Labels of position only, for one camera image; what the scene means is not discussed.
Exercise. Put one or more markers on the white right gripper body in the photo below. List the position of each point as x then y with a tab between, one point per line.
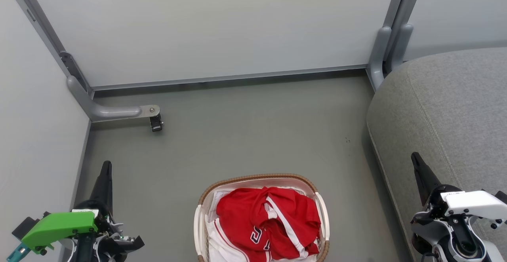
471	204

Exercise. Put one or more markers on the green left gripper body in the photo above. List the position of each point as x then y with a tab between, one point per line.
59	226

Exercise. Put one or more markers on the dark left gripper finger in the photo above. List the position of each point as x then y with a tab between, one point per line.
103	185

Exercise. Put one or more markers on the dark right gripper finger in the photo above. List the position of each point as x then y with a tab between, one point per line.
424	177

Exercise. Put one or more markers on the red and white garment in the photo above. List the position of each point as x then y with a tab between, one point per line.
222	244

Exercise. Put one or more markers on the red jersey with lettering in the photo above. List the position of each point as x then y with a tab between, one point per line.
245	214

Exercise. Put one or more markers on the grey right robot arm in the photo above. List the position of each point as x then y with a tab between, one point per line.
487	250

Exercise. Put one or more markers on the grey fabric sofa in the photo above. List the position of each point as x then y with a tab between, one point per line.
455	107

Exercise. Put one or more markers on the grey partition foot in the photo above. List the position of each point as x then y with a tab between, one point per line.
111	112
379	56
401	44

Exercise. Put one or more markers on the black caster wheel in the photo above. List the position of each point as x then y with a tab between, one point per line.
156	123

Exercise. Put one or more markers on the wicker laundry basket white liner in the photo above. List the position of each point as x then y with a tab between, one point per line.
204	214

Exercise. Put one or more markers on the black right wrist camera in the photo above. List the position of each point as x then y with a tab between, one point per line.
501	197

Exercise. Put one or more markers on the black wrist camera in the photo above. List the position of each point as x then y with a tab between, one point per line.
24	227
501	197

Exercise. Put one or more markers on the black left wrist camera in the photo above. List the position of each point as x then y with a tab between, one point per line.
24	227

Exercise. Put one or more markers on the black post bracket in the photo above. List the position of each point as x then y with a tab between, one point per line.
75	72

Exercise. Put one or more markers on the grey partition bottom rail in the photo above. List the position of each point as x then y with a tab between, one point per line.
237	76

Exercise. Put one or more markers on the grey partition post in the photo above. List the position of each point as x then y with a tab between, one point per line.
37	16
404	0

